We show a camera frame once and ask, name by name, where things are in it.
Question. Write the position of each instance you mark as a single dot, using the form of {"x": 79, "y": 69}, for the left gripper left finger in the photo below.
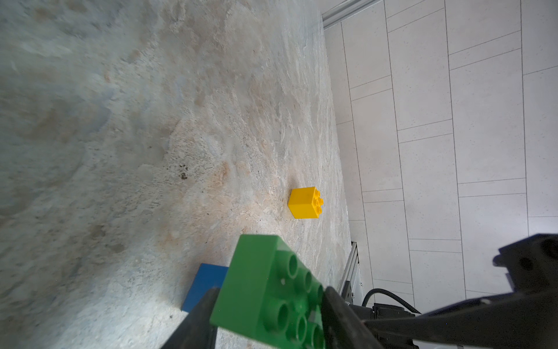
{"x": 196, "y": 331}

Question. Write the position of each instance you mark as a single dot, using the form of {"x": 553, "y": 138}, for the yellow square lego brick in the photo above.
{"x": 306, "y": 203}

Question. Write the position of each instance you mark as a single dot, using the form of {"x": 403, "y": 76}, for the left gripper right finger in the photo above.
{"x": 341, "y": 326}

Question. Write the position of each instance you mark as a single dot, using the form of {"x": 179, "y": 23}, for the blue square lego brick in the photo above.
{"x": 207, "y": 277}

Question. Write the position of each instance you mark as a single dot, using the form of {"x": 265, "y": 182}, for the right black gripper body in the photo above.
{"x": 523, "y": 318}

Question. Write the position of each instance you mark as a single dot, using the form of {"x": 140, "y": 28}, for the long green lego brick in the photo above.
{"x": 270, "y": 296}

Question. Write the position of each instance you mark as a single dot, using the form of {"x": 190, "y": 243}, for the aluminium front rail frame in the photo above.
{"x": 351, "y": 286}

